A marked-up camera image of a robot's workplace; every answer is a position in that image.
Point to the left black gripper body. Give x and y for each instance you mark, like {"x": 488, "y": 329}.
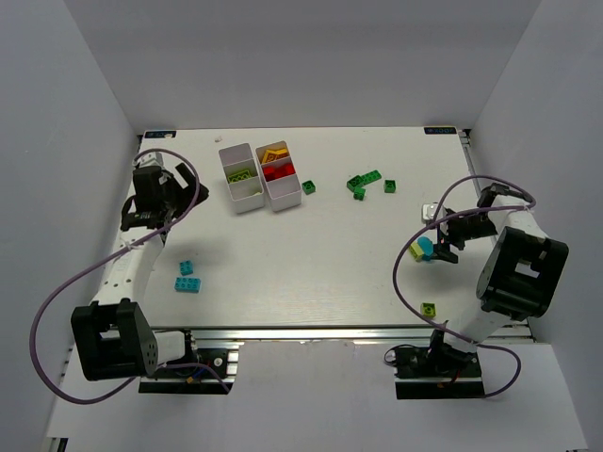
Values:
{"x": 178, "y": 189}

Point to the lime square lego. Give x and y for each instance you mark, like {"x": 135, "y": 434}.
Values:
{"x": 428, "y": 310}
{"x": 416, "y": 251}

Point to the lime long lego brick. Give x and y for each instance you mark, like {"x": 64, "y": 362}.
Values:
{"x": 239, "y": 176}

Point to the red curved lego brick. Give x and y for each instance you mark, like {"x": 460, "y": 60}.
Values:
{"x": 269, "y": 173}

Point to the orange yellow lego brick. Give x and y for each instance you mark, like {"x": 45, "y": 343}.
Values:
{"x": 271, "y": 155}

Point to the red lego piece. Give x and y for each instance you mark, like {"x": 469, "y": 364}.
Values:
{"x": 285, "y": 170}

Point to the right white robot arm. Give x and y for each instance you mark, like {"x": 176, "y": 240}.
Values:
{"x": 519, "y": 278}

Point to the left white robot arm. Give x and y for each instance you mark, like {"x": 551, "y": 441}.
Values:
{"x": 113, "y": 337}

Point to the cyan rounded lego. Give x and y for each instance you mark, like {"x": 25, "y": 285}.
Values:
{"x": 427, "y": 246}

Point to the left blue table label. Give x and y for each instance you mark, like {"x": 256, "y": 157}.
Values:
{"x": 159, "y": 134}

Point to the blue table label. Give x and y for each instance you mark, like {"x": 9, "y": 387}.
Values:
{"x": 159, "y": 134}
{"x": 440, "y": 130}

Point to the small cyan lego brick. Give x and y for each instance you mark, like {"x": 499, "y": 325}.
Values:
{"x": 186, "y": 268}

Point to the dark green square lego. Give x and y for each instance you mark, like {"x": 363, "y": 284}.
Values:
{"x": 389, "y": 186}

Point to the left white divided container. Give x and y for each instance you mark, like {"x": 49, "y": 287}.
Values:
{"x": 247, "y": 195}

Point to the white divided container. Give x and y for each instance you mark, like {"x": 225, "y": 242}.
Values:
{"x": 247, "y": 195}
{"x": 283, "y": 193}

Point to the long cyan lego brick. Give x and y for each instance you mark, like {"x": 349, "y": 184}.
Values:
{"x": 187, "y": 285}

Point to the small dark green lego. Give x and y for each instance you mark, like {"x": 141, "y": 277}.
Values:
{"x": 308, "y": 187}
{"x": 359, "y": 193}

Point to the long dark green lego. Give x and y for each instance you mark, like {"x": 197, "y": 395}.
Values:
{"x": 363, "y": 180}

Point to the right blue table label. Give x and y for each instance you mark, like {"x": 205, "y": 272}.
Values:
{"x": 440, "y": 130}

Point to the right white divided container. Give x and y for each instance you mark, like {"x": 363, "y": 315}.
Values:
{"x": 283, "y": 193}

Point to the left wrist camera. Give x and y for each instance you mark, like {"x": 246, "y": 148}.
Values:
{"x": 150, "y": 159}

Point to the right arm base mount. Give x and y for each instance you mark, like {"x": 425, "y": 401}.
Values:
{"x": 435, "y": 372}

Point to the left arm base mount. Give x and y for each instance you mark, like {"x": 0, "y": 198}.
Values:
{"x": 207, "y": 367}

